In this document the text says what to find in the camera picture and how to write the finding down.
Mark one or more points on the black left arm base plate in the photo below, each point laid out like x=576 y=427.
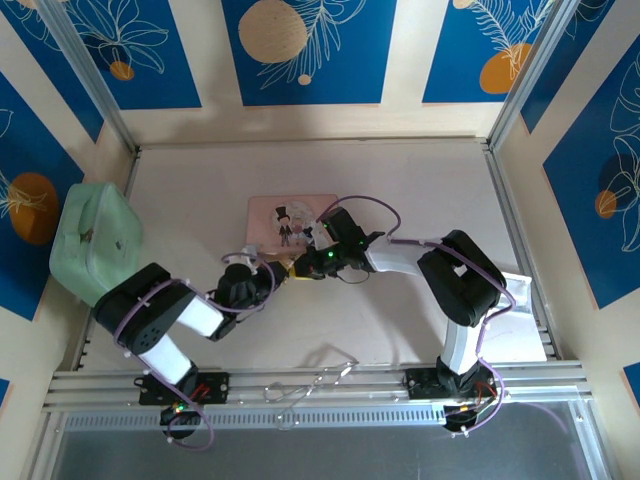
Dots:
x=215 y=387

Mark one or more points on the aluminium right side rail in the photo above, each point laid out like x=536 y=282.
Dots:
x=515 y=215

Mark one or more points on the aluminium right frame post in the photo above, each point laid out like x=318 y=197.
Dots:
x=530 y=75

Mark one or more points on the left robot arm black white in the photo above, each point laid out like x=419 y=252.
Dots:
x=145 y=315

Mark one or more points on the aluminium front frame rail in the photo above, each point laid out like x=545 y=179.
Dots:
x=320 y=395

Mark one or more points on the white paper sheet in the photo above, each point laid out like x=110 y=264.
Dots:
x=520 y=300

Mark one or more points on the pink tin with cartoon couple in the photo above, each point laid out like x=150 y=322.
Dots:
x=270 y=220

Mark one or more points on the aluminium left frame post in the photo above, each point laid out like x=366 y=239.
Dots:
x=87 y=75

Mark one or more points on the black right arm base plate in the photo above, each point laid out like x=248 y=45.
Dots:
x=422 y=382

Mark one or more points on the mint green lunch bag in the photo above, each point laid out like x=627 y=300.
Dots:
x=95 y=245

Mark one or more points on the aluminium left side rail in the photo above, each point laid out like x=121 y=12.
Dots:
x=107 y=260

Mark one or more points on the aluminium frame post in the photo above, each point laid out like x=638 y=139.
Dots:
x=87 y=75
x=530 y=75

